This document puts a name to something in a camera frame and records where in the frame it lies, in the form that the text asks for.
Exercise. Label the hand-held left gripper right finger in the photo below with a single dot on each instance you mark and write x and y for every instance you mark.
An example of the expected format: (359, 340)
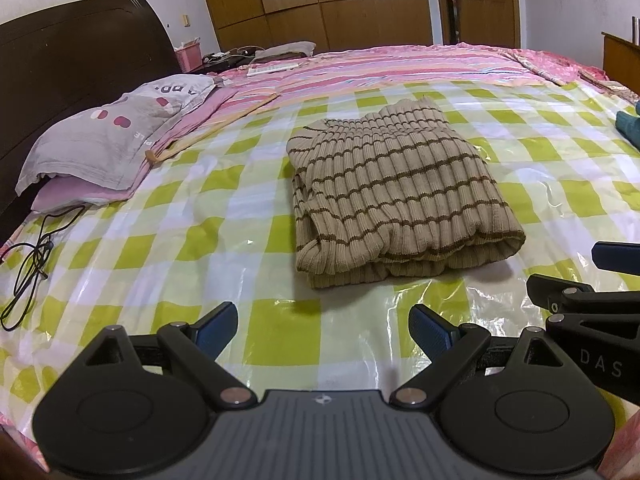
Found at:
(430, 332)

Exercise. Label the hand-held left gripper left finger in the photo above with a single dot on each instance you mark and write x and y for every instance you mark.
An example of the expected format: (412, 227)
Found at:
(217, 327)

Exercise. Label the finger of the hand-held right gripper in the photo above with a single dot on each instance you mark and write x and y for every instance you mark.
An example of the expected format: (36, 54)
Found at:
(575, 297)
(617, 257)

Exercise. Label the tan brown-striped knit sweater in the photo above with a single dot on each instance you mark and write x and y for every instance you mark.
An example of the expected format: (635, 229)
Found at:
(400, 190)

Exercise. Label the yellow checkered plastic sheet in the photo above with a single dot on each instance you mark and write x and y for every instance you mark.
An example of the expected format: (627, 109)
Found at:
(175, 240)

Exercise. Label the teal cloth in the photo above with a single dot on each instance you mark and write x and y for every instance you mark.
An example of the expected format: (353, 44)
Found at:
(629, 127)

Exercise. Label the wooden cabinet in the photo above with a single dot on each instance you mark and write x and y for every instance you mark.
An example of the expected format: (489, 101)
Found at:
(620, 60)

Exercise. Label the pink pillow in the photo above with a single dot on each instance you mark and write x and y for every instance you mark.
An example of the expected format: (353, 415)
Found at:
(65, 192)

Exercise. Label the grey printed pillow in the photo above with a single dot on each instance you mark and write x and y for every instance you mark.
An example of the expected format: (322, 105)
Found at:
(100, 135)

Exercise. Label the dark nightstand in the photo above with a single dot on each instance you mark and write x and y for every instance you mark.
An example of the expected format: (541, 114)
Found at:
(220, 62)

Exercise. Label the pink striped bed sheet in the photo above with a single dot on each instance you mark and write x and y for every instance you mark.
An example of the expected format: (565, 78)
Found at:
(400, 67)

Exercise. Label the grey folded cloth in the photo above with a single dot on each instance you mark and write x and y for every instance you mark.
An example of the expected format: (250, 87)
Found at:
(285, 51)

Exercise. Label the wooden door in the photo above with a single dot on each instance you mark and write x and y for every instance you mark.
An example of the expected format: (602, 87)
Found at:
(485, 0)

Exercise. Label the dark wooden headboard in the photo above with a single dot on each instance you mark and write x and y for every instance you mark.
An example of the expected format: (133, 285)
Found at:
(65, 50)

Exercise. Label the wooden wardrobe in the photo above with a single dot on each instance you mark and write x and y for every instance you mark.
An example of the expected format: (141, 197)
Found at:
(320, 0)

